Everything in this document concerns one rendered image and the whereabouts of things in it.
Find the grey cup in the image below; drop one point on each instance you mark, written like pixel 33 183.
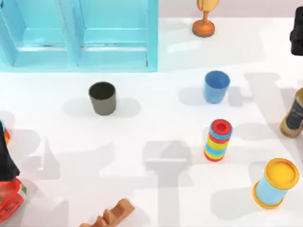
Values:
pixel 103 104

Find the blue cup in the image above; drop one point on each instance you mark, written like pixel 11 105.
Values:
pixel 214 93

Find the stack of coloured rings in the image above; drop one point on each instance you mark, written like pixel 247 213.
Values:
pixel 216 144

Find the orange trophy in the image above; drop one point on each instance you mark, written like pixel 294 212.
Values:
pixel 203 28

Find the brown bread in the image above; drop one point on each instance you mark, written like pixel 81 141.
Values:
pixel 116 211

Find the light blue rack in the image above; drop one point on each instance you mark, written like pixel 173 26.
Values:
pixel 71 35

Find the golden bottle with black label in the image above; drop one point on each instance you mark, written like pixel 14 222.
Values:
pixel 293 116

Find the yellow and blue can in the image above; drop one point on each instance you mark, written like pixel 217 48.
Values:
pixel 272 189

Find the red and white packet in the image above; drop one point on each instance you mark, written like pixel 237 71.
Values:
pixel 11 198

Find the black blocky object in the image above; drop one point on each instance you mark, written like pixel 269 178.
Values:
pixel 297 35

